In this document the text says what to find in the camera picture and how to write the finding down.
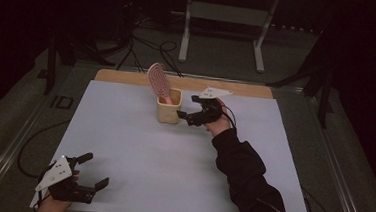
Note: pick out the pink hairbrush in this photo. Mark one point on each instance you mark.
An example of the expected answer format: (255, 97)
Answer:
(158, 79)

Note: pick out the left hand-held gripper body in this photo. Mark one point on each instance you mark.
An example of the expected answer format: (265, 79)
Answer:
(57, 173)

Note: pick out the black tripod stand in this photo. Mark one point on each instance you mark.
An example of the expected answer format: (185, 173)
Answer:
(52, 63)
(321, 78)

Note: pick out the person's left hand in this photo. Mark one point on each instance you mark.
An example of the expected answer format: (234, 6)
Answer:
(52, 208)

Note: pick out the black rectangular floor frame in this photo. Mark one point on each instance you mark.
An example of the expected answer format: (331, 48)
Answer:
(62, 102)

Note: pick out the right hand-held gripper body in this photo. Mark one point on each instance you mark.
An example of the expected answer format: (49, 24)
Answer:
(209, 112)

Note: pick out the person's right hand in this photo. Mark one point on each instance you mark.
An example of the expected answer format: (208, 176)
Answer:
(223, 124)

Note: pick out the cream square ceramic cup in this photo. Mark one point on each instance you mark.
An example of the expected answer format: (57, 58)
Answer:
(168, 113)

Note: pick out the white table cover sheet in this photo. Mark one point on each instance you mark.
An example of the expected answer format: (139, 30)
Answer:
(158, 164)

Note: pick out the white metal stand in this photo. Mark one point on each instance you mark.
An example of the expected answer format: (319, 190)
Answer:
(227, 13)

